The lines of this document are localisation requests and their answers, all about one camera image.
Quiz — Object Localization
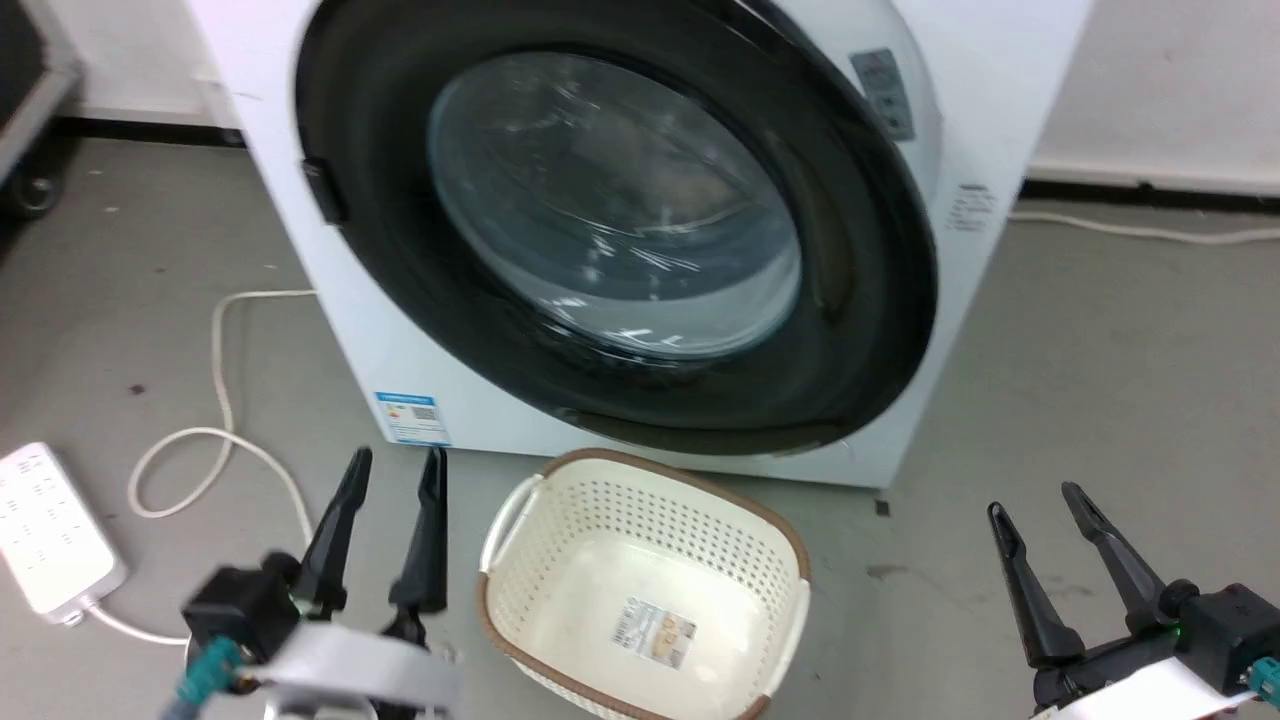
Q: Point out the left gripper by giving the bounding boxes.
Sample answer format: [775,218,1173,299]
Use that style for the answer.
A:
[250,446,463,720]

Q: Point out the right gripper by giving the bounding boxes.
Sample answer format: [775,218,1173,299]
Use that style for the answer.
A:
[987,482,1257,720]

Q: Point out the white front-load washing machine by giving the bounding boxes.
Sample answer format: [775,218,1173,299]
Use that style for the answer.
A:
[185,0,1096,491]

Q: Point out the round black glass washer door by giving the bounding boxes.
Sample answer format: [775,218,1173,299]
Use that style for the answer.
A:
[293,0,941,459]

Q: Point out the blue energy label sticker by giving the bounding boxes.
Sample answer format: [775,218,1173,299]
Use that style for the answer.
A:
[375,390,451,448]

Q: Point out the cream perforated laundry basket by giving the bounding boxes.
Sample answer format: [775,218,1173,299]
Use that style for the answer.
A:
[478,448,813,720]

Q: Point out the paper label with barcode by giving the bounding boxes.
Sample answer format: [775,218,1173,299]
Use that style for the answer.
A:
[612,597,698,669]

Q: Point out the white power strip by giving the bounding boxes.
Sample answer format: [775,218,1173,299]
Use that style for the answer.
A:
[0,442,129,626]

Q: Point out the small printed text sticker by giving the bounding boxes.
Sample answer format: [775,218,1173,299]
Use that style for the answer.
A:
[950,183,1001,236]

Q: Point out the black wheeled cart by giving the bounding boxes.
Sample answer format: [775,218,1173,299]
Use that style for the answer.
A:
[0,0,86,221]

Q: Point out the white power strip cable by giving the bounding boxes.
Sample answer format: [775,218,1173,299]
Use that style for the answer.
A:
[85,288,321,646]

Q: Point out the white cable along wall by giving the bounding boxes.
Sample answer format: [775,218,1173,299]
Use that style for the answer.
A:
[1008,208,1280,247]

